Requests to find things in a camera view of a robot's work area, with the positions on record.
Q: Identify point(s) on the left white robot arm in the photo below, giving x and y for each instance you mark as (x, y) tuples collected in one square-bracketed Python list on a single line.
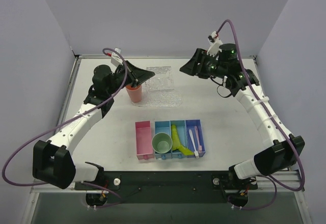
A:
[(52, 159)]

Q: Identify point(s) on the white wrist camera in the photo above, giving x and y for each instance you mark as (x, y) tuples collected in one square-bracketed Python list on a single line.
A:
[(215, 44), (116, 60)]

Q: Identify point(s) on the pink storage bin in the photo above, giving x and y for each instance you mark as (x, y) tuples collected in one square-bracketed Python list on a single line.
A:
[(144, 140)]

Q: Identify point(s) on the green plastic cup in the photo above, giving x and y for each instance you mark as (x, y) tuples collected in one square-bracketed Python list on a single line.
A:
[(162, 143)]

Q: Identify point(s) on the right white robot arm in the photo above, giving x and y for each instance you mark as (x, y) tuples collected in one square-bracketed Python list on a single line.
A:
[(281, 147)]

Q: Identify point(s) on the clear textured oval tray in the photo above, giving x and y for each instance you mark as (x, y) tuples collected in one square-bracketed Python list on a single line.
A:
[(160, 98)]

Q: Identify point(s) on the white toothbrush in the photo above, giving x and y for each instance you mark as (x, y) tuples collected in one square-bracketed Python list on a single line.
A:
[(193, 143)]

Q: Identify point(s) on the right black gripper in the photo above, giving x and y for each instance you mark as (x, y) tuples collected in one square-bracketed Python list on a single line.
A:
[(199, 62)]

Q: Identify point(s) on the purple-blue storage bin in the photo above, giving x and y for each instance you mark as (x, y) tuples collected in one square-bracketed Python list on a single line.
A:
[(195, 136)]

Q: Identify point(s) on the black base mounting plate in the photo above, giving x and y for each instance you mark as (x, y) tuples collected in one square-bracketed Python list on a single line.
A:
[(173, 187)]

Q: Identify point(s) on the light blue bin left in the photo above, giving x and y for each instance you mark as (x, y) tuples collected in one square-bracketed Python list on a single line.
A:
[(163, 126)]

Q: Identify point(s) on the pink toothbrush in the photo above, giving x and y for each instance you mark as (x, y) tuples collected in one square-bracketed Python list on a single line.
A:
[(198, 139)]

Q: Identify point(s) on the light blue bin middle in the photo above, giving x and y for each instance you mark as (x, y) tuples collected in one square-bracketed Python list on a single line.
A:
[(181, 129)]

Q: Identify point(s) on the clear textured plastic box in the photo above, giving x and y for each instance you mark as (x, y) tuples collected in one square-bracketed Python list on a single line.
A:
[(161, 81)]

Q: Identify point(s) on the orange plastic cup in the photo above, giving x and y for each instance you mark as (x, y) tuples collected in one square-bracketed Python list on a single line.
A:
[(135, 93)]

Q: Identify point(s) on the yellow-green toothpaste tube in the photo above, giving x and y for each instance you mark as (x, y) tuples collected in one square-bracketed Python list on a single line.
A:
[(185, 151), (175, 138)]

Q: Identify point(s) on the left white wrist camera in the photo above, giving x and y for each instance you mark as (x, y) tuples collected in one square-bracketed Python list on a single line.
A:
[(116, 60)]

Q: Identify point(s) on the light blue bin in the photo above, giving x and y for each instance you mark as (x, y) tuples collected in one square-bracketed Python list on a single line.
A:
[(163, 126), (181, 129)]

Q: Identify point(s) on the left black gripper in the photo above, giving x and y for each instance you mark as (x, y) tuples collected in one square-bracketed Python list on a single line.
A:
[(126, 72)]

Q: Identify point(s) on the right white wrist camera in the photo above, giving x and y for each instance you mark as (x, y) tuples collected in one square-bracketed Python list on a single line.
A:
[(215, 44)]

